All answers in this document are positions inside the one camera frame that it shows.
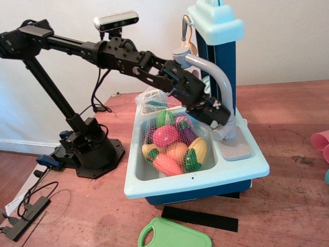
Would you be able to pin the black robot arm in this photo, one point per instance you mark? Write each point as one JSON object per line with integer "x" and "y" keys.
{"x": 87, "y": 148}

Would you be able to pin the mesh bag of toy food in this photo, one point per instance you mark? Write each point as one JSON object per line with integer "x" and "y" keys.
{"x": 171, "y": 145}

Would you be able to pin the blue table clamp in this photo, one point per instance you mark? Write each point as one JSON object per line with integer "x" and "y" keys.
{"x": 48, "y": 161}

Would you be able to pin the pink plastic cup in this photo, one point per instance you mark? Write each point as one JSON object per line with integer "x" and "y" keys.
{"x": 320, "y": 142}

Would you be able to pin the hanging toy utensils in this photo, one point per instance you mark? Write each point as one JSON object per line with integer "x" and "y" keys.
{"x": 186, "y": 35}

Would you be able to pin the black velcro strip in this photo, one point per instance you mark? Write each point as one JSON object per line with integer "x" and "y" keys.
{"x": 199, "y": 218}

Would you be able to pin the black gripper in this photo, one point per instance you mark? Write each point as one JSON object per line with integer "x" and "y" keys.
{"x": 189, "y": 90}

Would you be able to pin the light blue toy sink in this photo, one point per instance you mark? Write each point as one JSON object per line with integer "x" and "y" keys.
{"x": 215, "y": 33}

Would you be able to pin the beige utensil holder with spoons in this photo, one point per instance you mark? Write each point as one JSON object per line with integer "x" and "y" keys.
{"x": 197, "y": 74}

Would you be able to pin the black usb hub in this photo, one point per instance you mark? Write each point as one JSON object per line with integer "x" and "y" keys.
{"x": 20, "y": 225}

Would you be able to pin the green plastic cutting board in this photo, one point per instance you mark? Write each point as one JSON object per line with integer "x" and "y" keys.
{"x": 169, "y": 233}

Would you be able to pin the mesh bag of toy dishes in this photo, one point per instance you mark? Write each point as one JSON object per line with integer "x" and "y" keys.
{"x": 154, "y": 100}

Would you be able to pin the teal plastic cup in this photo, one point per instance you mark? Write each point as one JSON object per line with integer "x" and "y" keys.
{"x": 326, "y": 177}

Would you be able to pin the grey toy faucet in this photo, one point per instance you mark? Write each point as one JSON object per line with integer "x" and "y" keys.
{"x": 233, "y": 143}

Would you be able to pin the silver depth camera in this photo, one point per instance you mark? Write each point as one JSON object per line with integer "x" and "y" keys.
{"x": 114, "y": 21}

